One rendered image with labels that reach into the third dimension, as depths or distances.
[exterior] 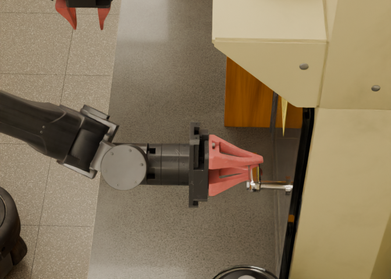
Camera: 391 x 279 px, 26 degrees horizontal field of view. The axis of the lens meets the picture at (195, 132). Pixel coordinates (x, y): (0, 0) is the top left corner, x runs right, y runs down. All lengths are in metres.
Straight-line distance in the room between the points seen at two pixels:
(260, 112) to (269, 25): 0.64
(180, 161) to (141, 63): 0.52
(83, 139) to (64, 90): 1.74
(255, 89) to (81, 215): 1.21
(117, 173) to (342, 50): 0.35
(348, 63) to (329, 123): 0.09
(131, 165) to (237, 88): 0.42
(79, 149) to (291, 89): 0.36
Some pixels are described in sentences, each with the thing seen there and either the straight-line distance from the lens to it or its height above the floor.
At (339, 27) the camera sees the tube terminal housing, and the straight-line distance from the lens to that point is 0.83.
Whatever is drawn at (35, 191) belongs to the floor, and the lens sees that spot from 2.62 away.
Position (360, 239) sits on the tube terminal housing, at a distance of 1.12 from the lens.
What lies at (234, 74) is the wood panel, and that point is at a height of 1.07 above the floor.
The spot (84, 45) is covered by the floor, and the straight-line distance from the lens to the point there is 3.01.
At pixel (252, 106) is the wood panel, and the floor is 1.00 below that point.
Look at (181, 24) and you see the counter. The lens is 1.68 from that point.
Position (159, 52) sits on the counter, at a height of 0.94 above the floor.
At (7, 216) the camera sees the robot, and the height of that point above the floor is 0.24.
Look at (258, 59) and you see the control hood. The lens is 0.85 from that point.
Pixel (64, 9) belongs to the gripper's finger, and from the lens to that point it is 1.40.
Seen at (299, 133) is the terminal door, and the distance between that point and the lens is 0.96.
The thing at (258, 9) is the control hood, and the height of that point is 1.51.
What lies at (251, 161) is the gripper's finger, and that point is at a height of 1.19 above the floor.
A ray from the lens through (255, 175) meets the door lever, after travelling 1.11.
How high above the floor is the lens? 2.09
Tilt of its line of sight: 50 degrees down
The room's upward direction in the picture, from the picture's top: straight up
